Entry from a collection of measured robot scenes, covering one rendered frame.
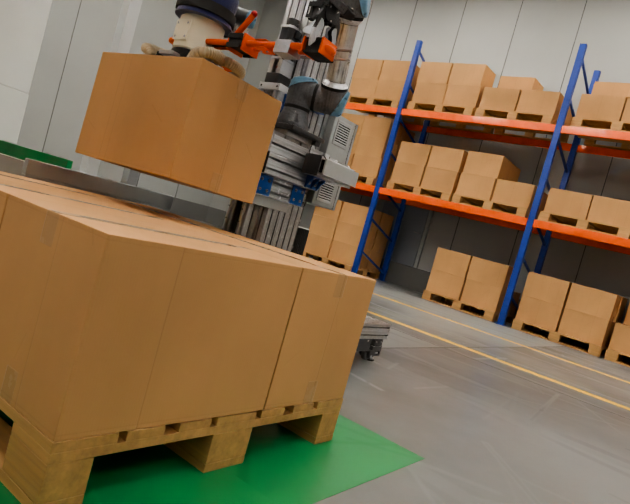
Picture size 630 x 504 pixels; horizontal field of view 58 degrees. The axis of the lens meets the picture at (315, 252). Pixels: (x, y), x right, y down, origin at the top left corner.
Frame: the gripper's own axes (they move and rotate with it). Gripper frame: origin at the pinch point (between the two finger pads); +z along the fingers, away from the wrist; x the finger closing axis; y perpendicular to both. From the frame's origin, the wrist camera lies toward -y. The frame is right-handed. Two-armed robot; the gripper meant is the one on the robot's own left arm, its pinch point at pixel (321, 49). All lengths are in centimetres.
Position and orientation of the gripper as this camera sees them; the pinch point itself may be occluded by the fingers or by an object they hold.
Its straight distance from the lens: 192.5
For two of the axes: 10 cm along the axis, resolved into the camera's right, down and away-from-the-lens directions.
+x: -5.9, -1.1, -8.0
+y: -7.6, -2.7, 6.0
